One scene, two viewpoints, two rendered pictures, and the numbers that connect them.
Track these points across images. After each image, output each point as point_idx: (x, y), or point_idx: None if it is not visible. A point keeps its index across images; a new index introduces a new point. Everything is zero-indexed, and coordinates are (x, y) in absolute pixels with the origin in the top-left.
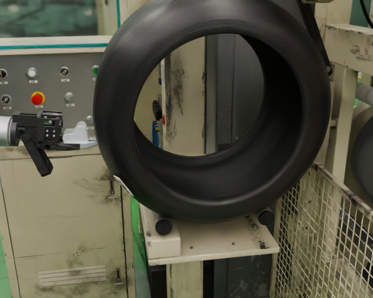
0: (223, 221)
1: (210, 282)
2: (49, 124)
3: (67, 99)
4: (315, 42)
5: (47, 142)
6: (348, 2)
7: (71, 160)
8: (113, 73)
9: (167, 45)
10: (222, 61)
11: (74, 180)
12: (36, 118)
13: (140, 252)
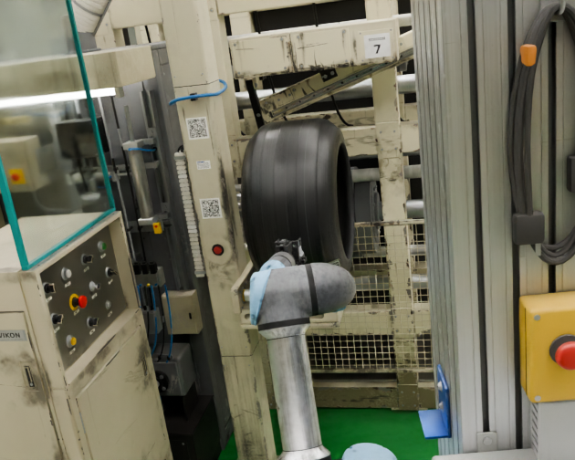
0: None
1: (215, 415)
2: (296, 245)
3: (99, 287)
4: None
5: (300, 258)
6: (238, 120)
7: (120, 355)
8: (325, 186)
9: (335, 158)
10: (179, 194)
11: (125, 378)
12: (291, 244)
13: None
